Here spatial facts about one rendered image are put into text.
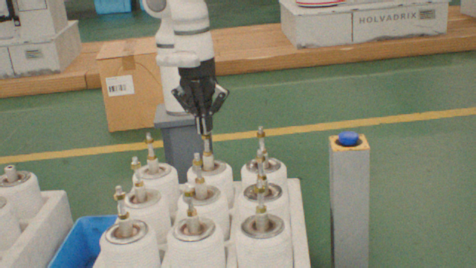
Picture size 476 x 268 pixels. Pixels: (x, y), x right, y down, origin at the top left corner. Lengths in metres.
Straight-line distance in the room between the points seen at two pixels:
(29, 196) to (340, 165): 0.67
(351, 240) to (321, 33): 1.86
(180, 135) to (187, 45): 0.36
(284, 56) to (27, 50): 1.33
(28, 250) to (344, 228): 0.64
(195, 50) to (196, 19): 0.06
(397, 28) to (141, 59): 1.47
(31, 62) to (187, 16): 2.01
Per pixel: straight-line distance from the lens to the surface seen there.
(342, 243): 1.12
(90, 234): 1.31
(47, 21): 2.93
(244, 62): 2.73
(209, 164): 1.10
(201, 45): 1.00
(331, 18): 2.84
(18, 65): 2.96
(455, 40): 3.01
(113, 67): 2.07
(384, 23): 2.93
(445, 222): 1.41
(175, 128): 1.29
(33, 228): 1.18
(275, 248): 0.87
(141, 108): 2.11
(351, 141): 1.03
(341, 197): 1.06
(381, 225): 1.38
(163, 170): 1.13
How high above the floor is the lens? 0.73
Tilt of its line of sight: 22 degrees down
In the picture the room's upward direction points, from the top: 5 degrees counter-clockwise
